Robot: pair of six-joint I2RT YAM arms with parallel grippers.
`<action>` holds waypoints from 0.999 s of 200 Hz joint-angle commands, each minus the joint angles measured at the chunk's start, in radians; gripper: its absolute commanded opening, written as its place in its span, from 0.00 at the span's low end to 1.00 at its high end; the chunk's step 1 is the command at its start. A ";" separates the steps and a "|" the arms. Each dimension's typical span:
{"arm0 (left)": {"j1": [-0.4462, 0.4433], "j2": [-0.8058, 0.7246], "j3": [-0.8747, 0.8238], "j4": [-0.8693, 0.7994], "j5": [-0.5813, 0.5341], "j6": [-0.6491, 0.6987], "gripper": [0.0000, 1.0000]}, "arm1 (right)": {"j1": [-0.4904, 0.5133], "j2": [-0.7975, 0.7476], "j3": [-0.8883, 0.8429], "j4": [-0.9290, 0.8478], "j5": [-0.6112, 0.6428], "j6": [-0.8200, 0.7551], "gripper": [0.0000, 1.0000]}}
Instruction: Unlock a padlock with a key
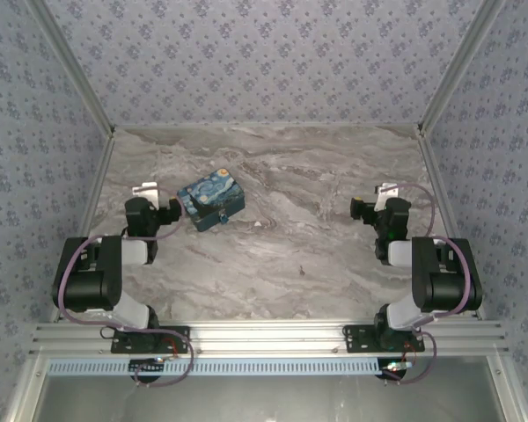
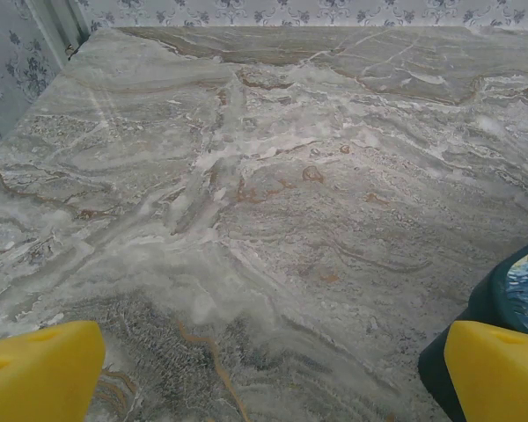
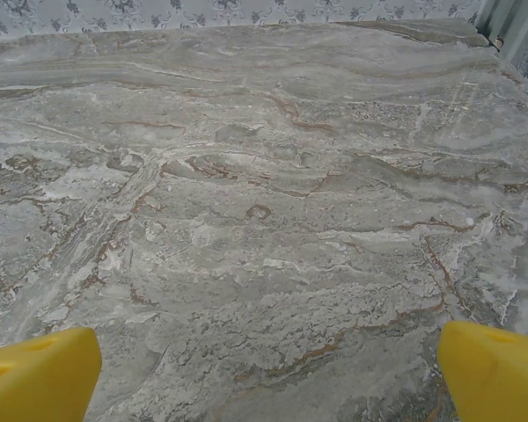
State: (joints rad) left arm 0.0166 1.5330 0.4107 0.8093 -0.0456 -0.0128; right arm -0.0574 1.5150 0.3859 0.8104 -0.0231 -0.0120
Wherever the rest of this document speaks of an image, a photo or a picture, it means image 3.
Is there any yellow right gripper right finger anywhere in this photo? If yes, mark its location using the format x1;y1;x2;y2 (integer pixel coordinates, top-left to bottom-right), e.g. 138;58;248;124
436;320;528;422

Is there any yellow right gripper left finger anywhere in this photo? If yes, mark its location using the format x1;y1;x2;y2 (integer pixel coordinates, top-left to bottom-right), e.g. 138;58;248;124
0;326;103;422

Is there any aluminium frame corner post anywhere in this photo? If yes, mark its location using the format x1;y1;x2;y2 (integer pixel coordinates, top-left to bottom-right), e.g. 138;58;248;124
473;0;517;50

